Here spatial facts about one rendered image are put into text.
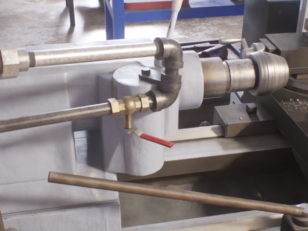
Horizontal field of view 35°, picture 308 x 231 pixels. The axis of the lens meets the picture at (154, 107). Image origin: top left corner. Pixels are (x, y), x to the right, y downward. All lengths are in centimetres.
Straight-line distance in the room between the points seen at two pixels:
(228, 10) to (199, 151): 174
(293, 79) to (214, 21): 336
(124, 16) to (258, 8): 73
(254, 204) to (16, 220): 41
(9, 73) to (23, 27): 397
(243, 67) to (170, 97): 23
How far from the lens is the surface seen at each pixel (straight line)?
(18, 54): 64
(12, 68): 63
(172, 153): 118
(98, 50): 68
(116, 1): 268
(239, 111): 129
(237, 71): 94
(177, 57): 74
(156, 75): 78
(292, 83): 131
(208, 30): 442
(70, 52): 67
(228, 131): 124
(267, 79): 95
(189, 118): 299
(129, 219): 116
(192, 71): 89
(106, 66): 83
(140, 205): 120
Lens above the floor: 150
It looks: 29 degrees down
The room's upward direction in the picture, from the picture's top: straight up
